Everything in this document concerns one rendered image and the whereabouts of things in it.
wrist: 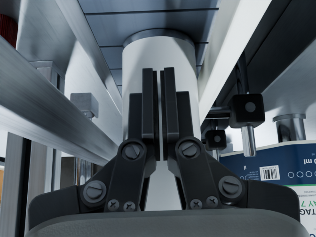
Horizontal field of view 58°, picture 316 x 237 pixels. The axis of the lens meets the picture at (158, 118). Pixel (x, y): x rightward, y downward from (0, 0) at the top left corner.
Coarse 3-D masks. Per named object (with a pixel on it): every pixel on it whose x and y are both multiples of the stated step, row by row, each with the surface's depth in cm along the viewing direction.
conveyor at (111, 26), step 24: (96, 0) 15; (120, 0) 15; (144, 0) 15; (168, 0) 15; (192, 0) 15; (216, 0) 15; (96, 24) 17; (120, 24) 17; (144, 24) 17; (168, 24) 18; (192, 24) 18; (120, 48) 20; (120, 72) 24
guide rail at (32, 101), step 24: (0, 48) 5; (0, 72) 5; (24, 72) 6; (0, 96) 5; (24, 96) 6; (48, 96) 8; (0, 120) 6; (24, 120) 7; (48, 120) 8; (72, 120) 10; (48, 144) 10; (72, 144) 10; (96, 144) 13
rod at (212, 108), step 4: (212, 108) 28; (216, 108) 28; (220, 108) 28; (224, 108) 28; (228, 108) 28; (208, 112) 28; (212, 112) 28; (216, 112) 28; (220, 112) 28; (224, 112) 28; (228, 112) 28; (208, 116) 28; (212, 116) 28; (216, 116) 28; (220, 116) 28; (224, 116) 28; (228, 116) 28
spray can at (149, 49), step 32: (160, 32) 18; (128, 64) 18; (160, 64) 17; (192, 64) 19; (128, 96) 18; (160, 96) 17; (192, 96) 18; (160, 128) 16; (160, 160) 16; (160, 192) 15
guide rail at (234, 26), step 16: (224, 0) 12; (240, 0) 10; (256, 0) 10; (224, 16) 12; (240, 16) 11; (256, 16) 11; (224, 32) 12; (240, 32) 12; (208, 48) 17; (224, 48) 13; (240, 48) 13; (208, 64) 17; (224, 64) 15; (208, 80) 17; (224, 80) 17; (208, 96) 20
